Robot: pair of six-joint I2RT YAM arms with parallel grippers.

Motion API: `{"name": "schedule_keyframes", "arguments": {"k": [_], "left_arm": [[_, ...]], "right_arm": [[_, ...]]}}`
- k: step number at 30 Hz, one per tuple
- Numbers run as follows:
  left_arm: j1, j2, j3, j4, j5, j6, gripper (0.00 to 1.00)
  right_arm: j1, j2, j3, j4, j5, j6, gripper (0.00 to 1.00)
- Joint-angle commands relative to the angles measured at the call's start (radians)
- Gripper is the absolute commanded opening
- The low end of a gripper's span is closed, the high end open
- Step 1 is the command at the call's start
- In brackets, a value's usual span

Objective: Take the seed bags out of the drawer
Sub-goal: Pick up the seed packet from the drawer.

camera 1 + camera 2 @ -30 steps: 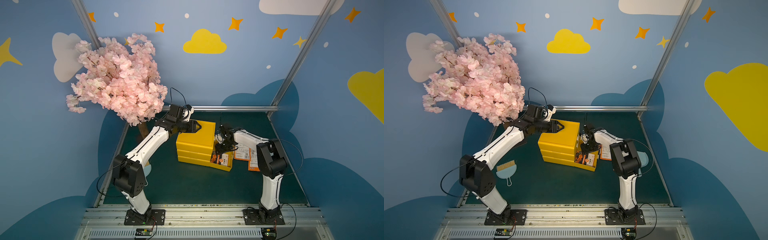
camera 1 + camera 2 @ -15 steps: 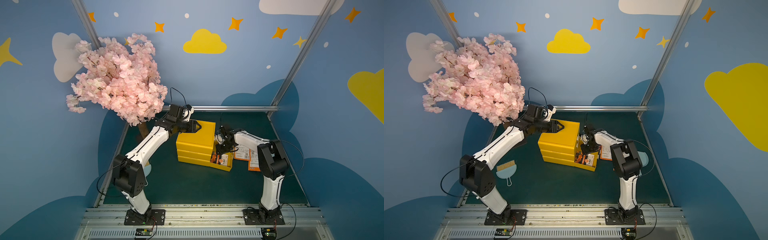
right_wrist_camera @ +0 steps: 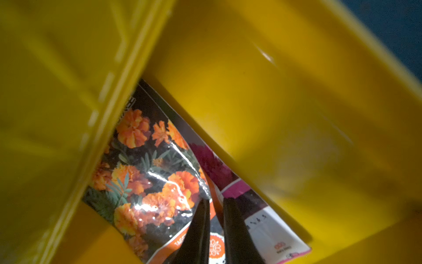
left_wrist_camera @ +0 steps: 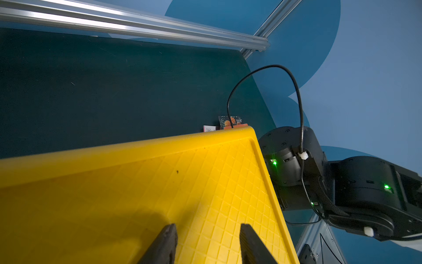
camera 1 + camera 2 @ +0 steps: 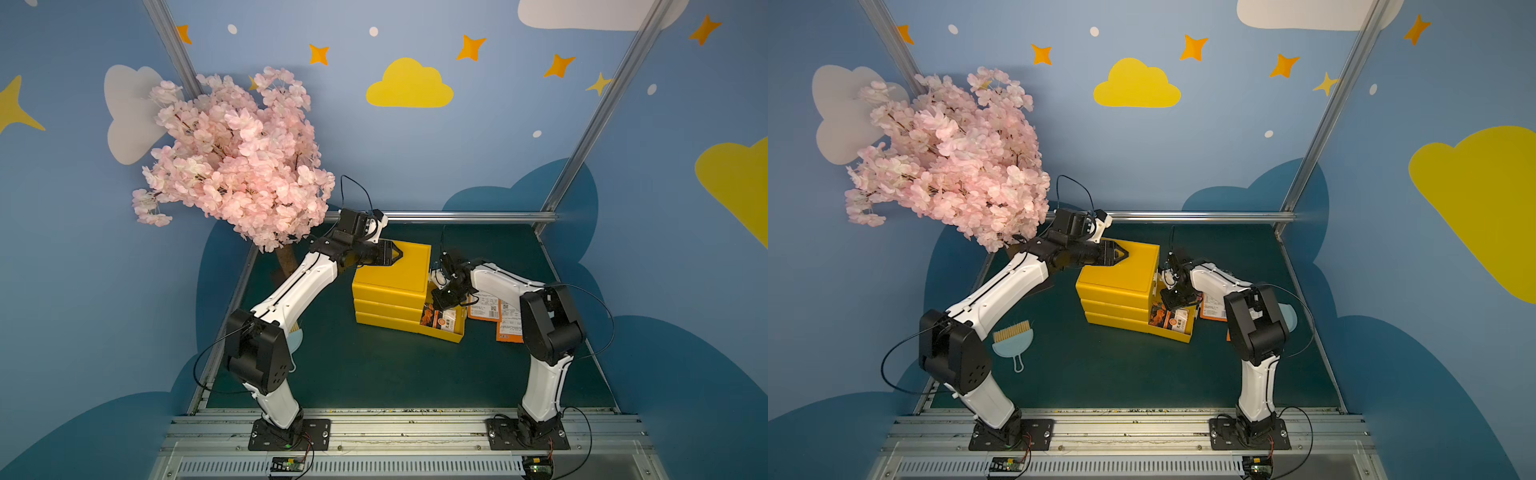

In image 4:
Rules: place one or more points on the yellow drawer cabinet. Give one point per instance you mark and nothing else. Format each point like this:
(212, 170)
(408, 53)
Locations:
(107, 204)

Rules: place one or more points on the right corner aluminium post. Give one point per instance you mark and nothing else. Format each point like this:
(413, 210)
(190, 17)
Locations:
(279, 14)

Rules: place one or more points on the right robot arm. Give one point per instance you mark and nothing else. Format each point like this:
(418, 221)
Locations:
(362, 195)

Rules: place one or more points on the aluminium mounting rail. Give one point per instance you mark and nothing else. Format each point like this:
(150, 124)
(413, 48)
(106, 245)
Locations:
(318, 245)

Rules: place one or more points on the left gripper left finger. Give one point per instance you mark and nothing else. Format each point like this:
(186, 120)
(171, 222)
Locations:
(163, 248)

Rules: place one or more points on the back horizontal aluminium profile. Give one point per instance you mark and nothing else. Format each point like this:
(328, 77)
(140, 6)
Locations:
(92, 16)

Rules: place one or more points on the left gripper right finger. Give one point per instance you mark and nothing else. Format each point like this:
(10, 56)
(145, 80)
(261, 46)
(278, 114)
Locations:
(253, 250)

